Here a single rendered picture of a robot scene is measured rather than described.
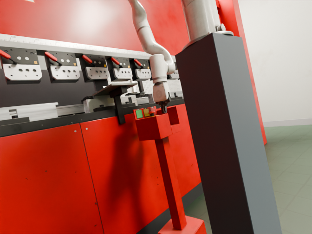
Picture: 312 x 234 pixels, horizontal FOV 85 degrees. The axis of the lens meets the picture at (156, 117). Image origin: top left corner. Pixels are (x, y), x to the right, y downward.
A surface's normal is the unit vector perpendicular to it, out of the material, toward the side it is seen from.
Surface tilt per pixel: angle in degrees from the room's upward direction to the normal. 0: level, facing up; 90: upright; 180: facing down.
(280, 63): 90
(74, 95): 90
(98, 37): 90
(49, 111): 90
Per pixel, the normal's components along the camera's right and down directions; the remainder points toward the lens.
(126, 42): 0.67, -0.13
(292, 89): -0.80, 0.18
